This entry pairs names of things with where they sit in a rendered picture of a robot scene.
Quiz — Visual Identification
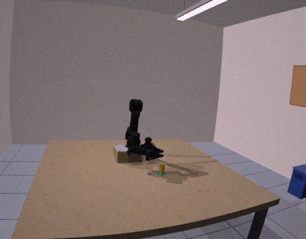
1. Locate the yellow cylinder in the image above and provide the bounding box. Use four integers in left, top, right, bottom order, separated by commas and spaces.
159, 163, 165, 175

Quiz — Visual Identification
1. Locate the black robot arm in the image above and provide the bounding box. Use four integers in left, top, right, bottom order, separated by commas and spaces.
125, 99, 152, 156

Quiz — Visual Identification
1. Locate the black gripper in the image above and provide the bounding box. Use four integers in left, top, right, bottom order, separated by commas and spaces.
137, 143, 164, 161

